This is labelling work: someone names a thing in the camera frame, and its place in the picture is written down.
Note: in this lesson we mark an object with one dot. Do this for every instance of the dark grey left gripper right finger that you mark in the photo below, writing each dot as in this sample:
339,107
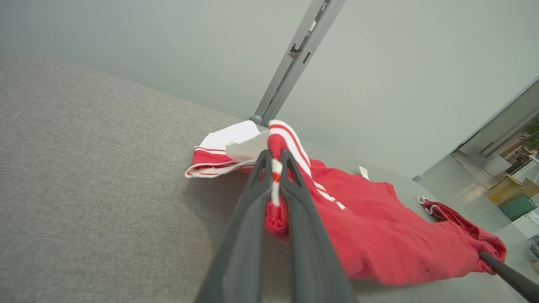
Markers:
311,261

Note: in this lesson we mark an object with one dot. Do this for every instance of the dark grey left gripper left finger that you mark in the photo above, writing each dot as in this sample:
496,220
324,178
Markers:
240,252

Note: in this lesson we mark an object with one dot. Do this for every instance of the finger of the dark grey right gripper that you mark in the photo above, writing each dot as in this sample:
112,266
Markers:
513,277

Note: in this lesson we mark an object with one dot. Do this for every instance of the red basketball jersey striped trim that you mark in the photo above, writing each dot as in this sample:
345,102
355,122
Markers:
379,227

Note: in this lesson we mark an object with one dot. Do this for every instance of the green box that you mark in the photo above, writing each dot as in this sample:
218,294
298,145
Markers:
518,208

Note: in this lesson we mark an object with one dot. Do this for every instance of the brown cardboard box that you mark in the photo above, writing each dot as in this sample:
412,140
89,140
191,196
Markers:
505,190

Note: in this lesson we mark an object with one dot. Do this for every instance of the grey metal partition post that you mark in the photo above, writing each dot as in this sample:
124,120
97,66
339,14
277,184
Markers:
294,59

